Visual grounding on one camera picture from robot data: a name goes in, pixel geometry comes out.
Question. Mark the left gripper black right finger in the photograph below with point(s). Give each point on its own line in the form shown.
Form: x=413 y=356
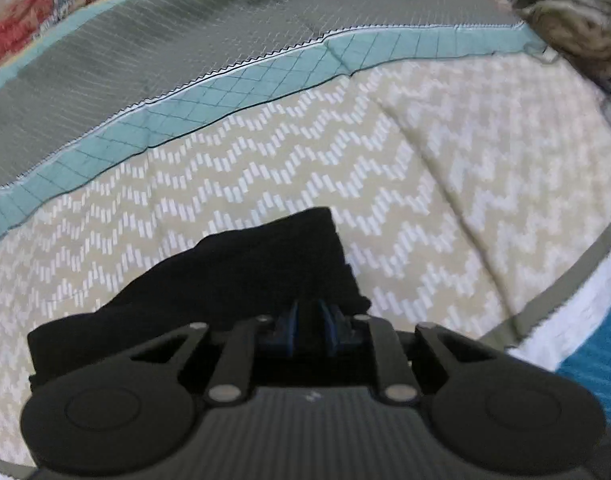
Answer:
x=493 y=410

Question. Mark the black pants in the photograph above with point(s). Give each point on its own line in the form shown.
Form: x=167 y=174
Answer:
x=225 y=278

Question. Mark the patterned bed sheet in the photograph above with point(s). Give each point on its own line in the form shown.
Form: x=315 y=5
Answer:
x=466 y=163

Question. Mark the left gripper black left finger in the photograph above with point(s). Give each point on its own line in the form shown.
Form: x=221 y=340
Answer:
x=183 y=404

